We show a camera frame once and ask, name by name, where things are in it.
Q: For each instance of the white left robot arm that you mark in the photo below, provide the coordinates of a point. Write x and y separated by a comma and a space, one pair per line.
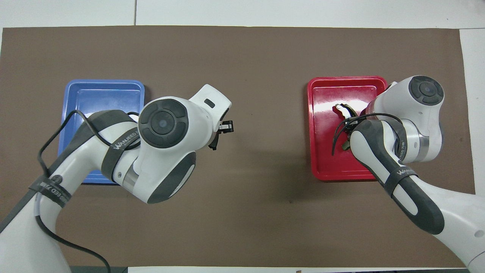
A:
163, 151

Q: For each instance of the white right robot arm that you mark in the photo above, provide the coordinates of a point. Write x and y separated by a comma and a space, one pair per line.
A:
424, 125

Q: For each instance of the blue plastic tray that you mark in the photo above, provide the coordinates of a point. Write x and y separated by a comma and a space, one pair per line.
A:
98, 94

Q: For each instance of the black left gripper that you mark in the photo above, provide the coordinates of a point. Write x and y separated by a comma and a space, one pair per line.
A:
226, 127

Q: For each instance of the red plastic tray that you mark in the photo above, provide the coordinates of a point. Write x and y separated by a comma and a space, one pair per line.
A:
322, 151

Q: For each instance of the curved brake shoe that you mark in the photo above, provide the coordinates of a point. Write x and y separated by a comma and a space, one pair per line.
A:
344, 110

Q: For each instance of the brown table mat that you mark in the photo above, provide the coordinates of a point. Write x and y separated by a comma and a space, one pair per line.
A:
265, 212

